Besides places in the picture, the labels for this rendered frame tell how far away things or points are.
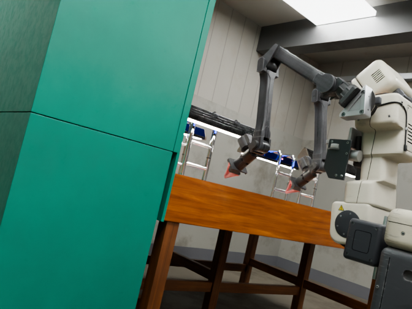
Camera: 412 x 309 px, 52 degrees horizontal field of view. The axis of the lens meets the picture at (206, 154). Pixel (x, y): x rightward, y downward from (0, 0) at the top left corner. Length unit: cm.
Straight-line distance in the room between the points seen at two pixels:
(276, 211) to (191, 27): 93
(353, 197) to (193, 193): 61
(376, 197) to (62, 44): 122
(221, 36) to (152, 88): 299
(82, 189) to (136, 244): 29
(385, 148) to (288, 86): 358
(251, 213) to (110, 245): 69
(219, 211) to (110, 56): 78
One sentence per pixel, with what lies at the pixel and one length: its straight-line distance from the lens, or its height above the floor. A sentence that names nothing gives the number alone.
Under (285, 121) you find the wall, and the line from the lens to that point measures 519.
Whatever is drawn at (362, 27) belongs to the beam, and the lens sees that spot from 413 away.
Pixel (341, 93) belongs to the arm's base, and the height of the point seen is 119.
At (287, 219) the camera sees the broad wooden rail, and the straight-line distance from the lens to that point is 210.
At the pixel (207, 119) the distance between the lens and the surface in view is 208.
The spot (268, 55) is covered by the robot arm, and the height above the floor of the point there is 138.
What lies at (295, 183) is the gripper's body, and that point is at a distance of 231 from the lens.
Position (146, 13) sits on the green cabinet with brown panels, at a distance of 155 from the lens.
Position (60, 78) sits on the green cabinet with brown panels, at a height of 96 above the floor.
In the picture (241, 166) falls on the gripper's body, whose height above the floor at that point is 87.
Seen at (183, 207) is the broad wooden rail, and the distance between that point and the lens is 168.
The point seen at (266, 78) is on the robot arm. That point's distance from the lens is 196.
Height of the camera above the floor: 74
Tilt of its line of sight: 4 degrees up
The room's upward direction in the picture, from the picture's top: 13 degrees clockwise
